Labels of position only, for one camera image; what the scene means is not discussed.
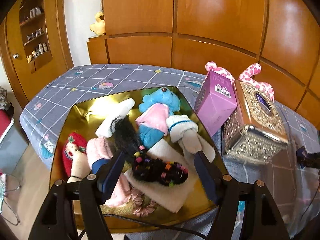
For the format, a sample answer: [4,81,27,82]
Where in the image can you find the yellow plush toy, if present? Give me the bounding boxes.
[89,10,107,36]

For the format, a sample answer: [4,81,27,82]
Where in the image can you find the wooden wardrobe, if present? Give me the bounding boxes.
[86,0,320,123]

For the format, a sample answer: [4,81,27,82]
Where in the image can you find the brown lace scrunchie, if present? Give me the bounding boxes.
[130,189,159,217]

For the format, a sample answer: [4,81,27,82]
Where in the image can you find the red knitted doll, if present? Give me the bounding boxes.
[62,132,92,183]

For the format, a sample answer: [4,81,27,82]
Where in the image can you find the pink cloth blue band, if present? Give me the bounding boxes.
[86,137,133,207]

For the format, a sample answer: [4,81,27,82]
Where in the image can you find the teal plush bear pink dress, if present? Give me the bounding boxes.
[136,86,181,150]

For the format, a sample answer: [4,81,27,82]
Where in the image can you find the wire clothes hanger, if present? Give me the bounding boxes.
[0,174,22,227]

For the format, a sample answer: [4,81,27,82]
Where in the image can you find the white socks teal band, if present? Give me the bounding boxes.
[166,114,216,162]

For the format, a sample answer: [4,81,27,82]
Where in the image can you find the gold tray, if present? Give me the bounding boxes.
[49,86,229,232]

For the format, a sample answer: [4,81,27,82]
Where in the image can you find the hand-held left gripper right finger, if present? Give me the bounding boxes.
[194,151,290,240]

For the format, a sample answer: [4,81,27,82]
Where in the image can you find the white towel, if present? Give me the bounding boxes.
[124,140,198,213]

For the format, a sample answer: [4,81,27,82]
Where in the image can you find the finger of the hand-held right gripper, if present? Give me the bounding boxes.
[296,146,320,170]

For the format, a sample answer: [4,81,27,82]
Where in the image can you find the black cable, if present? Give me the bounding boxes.
[77,214,213,240]

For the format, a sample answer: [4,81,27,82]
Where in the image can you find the dark clothes heap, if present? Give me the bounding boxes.
[0,86,15,117]

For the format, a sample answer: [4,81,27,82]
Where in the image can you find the small shelf trinkets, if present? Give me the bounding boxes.
[24,6,48,64]

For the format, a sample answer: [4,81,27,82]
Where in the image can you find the pink spotted plush toy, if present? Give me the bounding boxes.
[205,61,275,103]

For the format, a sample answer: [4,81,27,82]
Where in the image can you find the cream cloth piece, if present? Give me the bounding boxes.
[96,98,136,138]

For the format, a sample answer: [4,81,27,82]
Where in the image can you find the gold ornate tissue box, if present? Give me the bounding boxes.
[222,80,289,165]

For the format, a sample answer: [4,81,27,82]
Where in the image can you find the purple carton box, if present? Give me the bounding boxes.
[194,69,237,137]

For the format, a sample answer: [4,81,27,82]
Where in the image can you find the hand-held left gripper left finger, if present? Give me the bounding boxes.
[27,151,125,240]

